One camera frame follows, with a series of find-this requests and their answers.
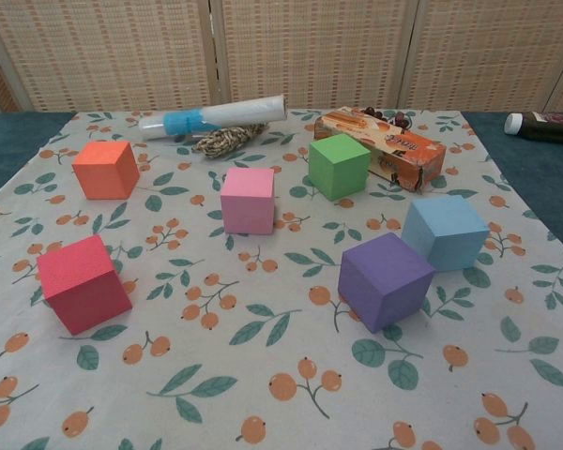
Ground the purple foam cube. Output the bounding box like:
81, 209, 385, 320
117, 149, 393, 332
337, 232, 436, 335

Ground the bamboo folding screen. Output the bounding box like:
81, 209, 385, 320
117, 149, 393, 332
0, 0, 563, 113

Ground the white bag roll blue band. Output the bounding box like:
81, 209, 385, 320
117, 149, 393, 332
138, 94, 288, 142

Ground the floral berry print tablecloth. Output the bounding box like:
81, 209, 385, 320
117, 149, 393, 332
0, 108, 563, 450

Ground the green foam cube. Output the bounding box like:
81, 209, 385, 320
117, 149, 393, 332
308, 132, 372, 203

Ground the pink foam cube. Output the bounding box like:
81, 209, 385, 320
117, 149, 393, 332
220, 167, 276, 235

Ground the dark juice bottle white cap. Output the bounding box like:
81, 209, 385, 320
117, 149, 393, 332
504, 111, 563, 146

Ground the red foam cube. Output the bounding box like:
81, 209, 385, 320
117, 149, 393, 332
36, 234, 134, 337

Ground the light blue foam cube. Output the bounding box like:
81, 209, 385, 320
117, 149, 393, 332
401, 195, 490, 272

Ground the teal padded table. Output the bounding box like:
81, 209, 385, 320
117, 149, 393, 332
0, 110, 563, 263

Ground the orange biscuit box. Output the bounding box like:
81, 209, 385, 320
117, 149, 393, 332
312, 106, 448, 194

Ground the orange foam cube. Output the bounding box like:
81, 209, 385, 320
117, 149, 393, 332
71, 140, 141, 202

